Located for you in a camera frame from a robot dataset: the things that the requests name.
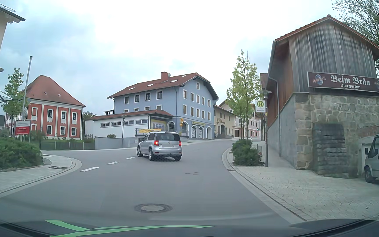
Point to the pink building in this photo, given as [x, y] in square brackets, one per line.
[253, 125]

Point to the large tree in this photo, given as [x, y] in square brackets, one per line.
[373, 29]

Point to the red and white sign board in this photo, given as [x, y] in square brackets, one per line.
[22, 127]

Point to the grey paved pavement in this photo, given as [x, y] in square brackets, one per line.
[8, 179]

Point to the small young tree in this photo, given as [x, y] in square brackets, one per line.
[14, 92]

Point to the slender green tree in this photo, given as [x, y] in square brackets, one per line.
[243, 89]

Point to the green hedge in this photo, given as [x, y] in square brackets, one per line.
[8, 153]

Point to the grey asphalt road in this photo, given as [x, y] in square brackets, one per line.
[176, 184]

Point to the red and white building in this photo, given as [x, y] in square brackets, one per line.
[53, 112]

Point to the cobbled pavement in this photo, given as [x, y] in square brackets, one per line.
[314, 191]

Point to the stone and wood barn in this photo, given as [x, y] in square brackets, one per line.
[327, 105]

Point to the bus stop sign on post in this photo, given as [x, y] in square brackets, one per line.
[262, 108]

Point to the green metal fence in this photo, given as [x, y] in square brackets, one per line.
[64, 144]

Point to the low green bush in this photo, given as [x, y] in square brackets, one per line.
[245, 153]

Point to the blue building with red roof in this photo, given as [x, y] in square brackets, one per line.
[166, 108]

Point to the grey low wall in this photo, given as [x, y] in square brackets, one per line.
[113, 143]

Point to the silver car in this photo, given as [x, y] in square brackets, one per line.
[161, 144]

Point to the grey flagpole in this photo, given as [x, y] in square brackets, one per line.
[27, 85]

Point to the yellow building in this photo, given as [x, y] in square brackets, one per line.
[224, 121]

